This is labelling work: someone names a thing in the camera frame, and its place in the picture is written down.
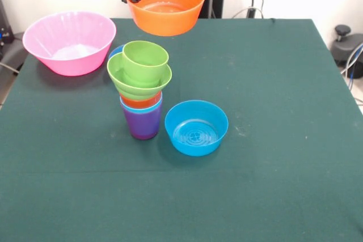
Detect orange cup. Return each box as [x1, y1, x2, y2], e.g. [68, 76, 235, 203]
[119, 90, 163, 109]

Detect blue cable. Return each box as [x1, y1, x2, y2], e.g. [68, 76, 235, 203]
[340, 42, 363, 84]

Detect orange bowl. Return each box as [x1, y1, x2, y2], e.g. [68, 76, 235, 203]
[124, 0, 206, 37]

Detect large pink bowl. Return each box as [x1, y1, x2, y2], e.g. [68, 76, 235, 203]
[22, 11, 117, 77]

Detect grey cable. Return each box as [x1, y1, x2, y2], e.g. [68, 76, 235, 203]
[0, 62, 20, 76]

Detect blue bowl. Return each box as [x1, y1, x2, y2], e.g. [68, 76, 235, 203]
[164, 100, 230, 158]
[108, 44, 126, 60]

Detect black device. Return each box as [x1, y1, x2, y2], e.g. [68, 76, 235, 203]
[0, 0, 15, 47]

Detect black office chair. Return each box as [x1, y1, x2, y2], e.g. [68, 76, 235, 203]
[331, 24, 363, 70]

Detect blue cup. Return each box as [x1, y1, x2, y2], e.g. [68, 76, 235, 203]
[119, 96, 163, 114]

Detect dark green table cloth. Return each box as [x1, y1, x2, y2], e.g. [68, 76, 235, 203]
[0, 17, 363, 242]

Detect green bowl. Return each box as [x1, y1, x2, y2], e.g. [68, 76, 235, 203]
[107, 53, 173, 101]

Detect purple cup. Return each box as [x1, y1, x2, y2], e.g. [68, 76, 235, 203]
[121, 104, 163, 141]

